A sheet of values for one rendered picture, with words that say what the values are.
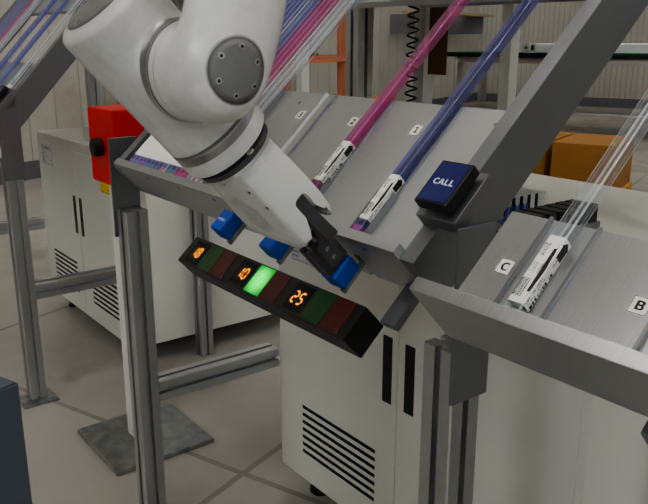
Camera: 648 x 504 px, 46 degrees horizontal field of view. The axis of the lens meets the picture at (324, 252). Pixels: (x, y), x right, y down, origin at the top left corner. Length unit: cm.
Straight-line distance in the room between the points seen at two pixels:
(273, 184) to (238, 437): 128
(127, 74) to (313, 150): 40
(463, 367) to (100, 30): 42
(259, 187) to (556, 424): 58
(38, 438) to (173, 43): 153
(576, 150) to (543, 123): 345
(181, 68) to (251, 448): 138
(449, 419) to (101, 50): 45
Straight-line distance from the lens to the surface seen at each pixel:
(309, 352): 145
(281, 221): 66
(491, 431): 115
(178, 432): 190
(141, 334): 138
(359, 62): 154
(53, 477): 182
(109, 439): 190
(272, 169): 65
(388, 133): 88
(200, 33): 54
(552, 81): 81
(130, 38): 59
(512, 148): 78
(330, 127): 96
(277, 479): 172
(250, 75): 55
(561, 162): 429
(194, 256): 97
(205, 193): 100
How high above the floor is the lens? 92
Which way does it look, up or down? 16 degrees down
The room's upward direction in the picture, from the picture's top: straight up
